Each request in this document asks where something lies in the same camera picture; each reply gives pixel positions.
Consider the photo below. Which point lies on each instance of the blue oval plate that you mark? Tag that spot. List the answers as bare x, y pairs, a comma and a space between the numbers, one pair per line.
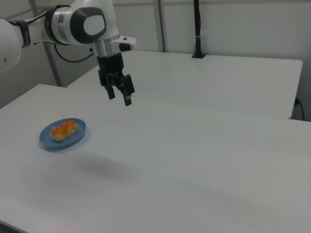
80, 132

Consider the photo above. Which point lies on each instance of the orange glazed bread loaf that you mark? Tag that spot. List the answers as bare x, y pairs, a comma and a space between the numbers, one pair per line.
63, 131

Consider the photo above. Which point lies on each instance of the black pole with base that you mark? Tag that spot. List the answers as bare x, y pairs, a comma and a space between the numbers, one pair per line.
198, 29

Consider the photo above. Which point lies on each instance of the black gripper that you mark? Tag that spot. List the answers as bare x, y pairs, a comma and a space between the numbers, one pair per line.
110, 64

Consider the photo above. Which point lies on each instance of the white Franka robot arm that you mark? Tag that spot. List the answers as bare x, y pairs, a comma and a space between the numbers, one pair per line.
73, 26

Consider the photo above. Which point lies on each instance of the wide silver wall profile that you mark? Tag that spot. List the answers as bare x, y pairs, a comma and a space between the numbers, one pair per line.
160, 24

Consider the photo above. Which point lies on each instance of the slim silver wall profile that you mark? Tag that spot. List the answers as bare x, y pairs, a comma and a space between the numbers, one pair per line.
54, 68

